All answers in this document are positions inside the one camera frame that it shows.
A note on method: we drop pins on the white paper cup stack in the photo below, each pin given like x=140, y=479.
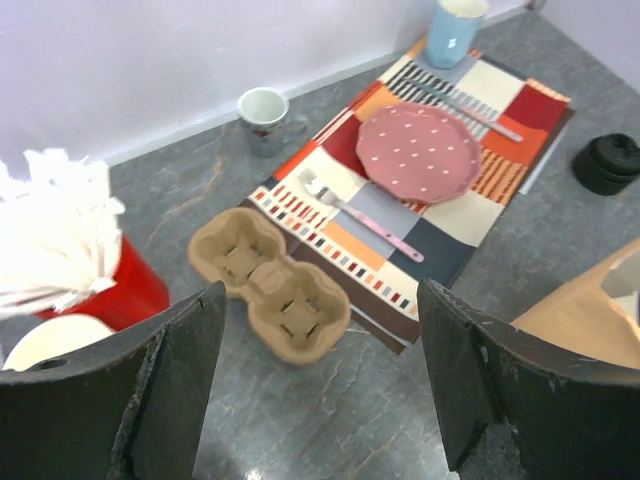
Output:
x=55, y=337

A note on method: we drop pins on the light blue mug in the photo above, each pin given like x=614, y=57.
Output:
x=452, y=31

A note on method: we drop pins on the pink dotted plate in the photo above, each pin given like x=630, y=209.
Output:
x=418, y=153

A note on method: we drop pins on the white wrapped straws bundle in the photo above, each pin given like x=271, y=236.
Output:
x=61, y=242

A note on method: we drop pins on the black lid stack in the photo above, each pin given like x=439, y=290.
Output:
x=607, y=164

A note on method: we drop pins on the red straw holder cup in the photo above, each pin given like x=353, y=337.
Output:
x=139, y=294

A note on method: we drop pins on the fork pink handle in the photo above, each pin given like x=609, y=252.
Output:
x=324, y=194

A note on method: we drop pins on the brown paper bag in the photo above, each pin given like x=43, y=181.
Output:
x=596, y=314

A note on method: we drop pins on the patchwork placemat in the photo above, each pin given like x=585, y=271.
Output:
x=376, y=239

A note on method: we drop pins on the small grey patterned mug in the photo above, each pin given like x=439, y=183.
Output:
x=267, y=121

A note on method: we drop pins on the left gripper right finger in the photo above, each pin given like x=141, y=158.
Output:
x=571, y=416

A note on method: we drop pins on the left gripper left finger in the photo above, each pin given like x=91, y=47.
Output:
x=131, y=406

